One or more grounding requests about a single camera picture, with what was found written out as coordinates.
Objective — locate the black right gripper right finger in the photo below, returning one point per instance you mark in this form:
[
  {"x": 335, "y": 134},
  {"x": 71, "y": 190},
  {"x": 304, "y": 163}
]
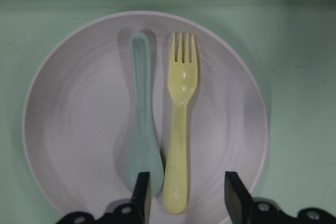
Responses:
[{"x": 237, "y": 198}]

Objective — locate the light green plastic tray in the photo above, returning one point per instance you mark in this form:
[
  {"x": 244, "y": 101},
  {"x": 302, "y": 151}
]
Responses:
[{"x": 288, "y": 45}]

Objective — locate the white round plate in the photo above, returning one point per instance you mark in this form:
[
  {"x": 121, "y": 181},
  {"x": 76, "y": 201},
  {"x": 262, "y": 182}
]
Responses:
[{"x": 78, "y": 117}]

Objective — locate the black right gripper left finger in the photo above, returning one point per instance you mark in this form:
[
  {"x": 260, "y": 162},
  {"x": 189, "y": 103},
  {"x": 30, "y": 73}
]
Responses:
[{"x": 141, "y": 198}]

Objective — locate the yellow plastic fork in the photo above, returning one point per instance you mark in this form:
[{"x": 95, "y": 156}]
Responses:
[{"x": 182, "y": 81}]

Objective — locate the teal plastic spoon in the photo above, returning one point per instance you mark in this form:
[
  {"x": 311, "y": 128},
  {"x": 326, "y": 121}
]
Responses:
[{"x": 143, "y": 154}]

